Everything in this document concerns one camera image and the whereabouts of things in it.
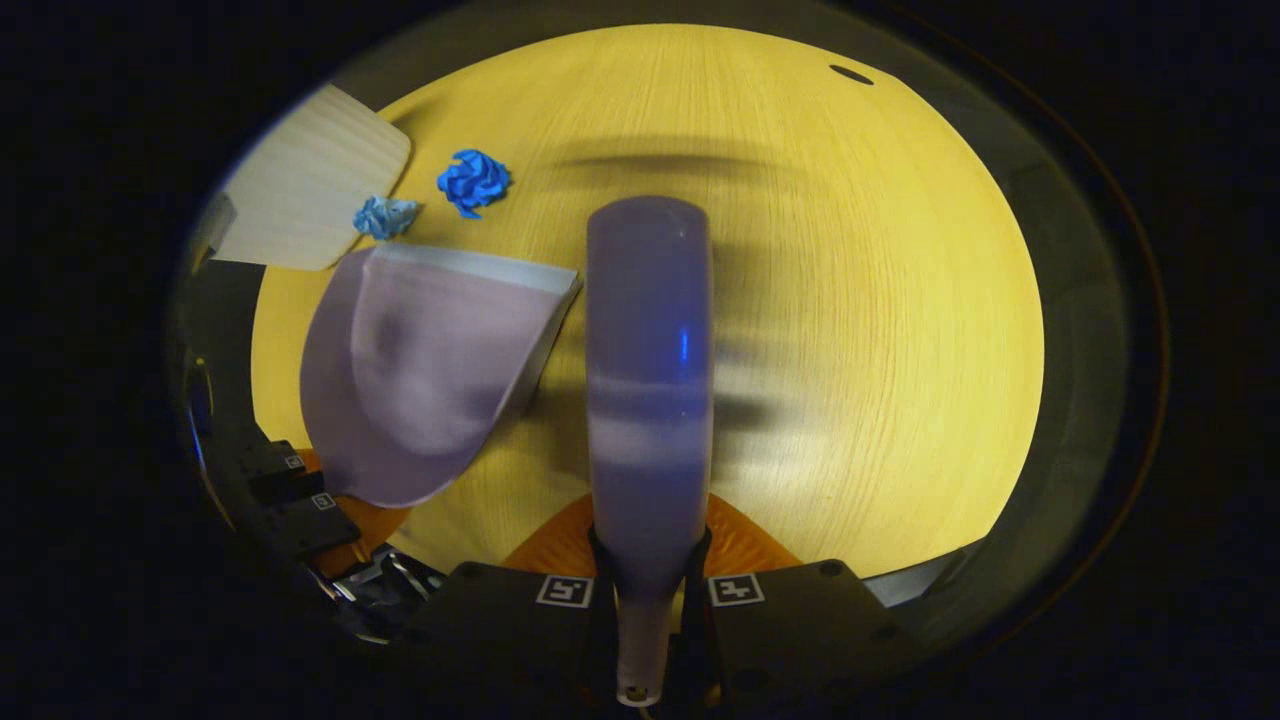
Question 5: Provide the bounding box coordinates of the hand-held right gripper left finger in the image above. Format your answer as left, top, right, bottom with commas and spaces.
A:
395, 492, 623, 706

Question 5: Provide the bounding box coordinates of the pale pink small broom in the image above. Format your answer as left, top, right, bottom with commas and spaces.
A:
585, 195, 716, 709

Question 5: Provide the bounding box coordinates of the dark blue paper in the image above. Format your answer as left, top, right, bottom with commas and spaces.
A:
436, 149, 512, 220

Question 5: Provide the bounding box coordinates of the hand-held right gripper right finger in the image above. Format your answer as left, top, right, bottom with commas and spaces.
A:
683, 492, 906, 706

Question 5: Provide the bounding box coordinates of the pale pink dustpan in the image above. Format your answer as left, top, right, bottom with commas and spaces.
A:
298, 243, 583, 509

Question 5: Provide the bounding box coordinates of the white garbage bin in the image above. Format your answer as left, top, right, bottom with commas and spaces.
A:
208, 84, 413, 272

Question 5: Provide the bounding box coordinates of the light blue paper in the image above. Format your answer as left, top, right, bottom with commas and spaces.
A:
352, 194, 420, 242

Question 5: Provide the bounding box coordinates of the wooden desktop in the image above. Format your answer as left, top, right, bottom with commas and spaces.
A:
250, 22, 1046, 581

